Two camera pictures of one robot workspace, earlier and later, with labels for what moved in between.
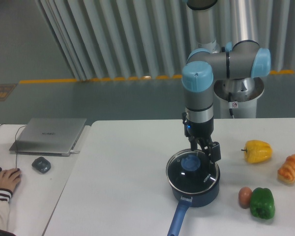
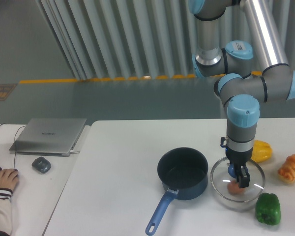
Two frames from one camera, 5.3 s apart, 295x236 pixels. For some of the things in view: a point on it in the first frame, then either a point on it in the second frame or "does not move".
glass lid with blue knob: x=191 y=171 → x=223 y=180
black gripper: x=202 y=131 → x=239 y=159
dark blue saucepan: x=197 y=200 → x=184 y=171
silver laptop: x=54 y=136 does not move
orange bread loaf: x=291 y=168 does not move
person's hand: x=8 y=179 does not move
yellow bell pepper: x=257 y=151 does not move
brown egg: x=244 y=197 → x=233 y=188
